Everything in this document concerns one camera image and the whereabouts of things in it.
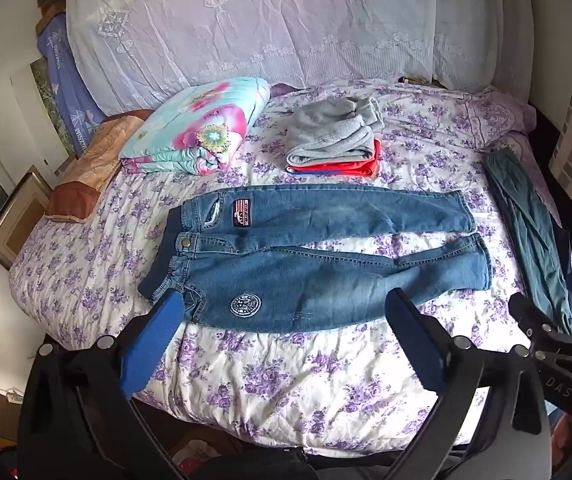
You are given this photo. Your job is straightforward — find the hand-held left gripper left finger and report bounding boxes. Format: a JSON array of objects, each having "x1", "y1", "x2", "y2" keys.
[{"x1": 18, "y1": 290, "x2": 187, "y2": 480}]

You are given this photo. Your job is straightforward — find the teal pants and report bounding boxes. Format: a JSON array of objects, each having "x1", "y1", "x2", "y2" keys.
[{"x1": 483, "y1": 147, "x2": 572, "y2": 337}]

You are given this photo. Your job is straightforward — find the purple floral bed sheet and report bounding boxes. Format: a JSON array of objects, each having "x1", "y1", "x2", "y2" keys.
[{"x1": 8, "y1": 80, "x2": 572, "y2": 461}]

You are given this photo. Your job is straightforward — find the folded red garment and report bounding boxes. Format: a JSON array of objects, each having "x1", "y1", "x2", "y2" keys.
[{"x1": 287, "y1": 139, "x2": 383, "y2": 179}]

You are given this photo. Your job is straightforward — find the blue denim pants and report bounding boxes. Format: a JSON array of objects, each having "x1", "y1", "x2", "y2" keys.
[{"x1": 137, "y1": 185, "x2": 494, "y2": 335}]

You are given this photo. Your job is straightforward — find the wooden picture frame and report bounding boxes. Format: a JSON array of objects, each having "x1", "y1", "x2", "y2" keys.
[{"x1": 0, "y1": 167, "x2": 55, "y2": 272}]

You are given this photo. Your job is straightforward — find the white lace cover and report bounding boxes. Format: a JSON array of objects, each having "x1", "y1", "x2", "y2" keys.
[{"x1": 66, "y1": 0, "x2": 534, "y2": 117}]

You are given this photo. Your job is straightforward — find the folded grey garment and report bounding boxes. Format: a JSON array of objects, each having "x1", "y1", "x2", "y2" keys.
[{"x1": 286, "y1": 96, "x2": 385, "y2": 167}]

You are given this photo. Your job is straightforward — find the purple cloth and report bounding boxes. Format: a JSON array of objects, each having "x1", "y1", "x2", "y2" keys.
[{"x1": 270, "y1": 82, "x2": 307, "y2": 100}]

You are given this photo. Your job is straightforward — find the blue patterned cloth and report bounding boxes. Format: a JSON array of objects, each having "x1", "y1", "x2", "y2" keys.
[{"x1": 36, "y1": 12, "x2": 106, "y2": 157}]

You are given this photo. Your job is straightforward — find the folded floral quilt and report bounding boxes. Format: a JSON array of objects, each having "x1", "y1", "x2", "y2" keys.
[{"x1": 118, "y1": 77, "x2": 271, "y2": 177}]

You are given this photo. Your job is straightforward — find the orange brown quilted cushion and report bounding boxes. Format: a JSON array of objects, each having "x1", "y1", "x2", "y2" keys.
[{"x1": 45, "y1": 109, "x2": 155, "y2": 224}]

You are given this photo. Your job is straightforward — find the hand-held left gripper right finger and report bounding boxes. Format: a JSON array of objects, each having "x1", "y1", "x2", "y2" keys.
[{"x1": 385, "y1": 287, "x2": 551, "y2": 480}]

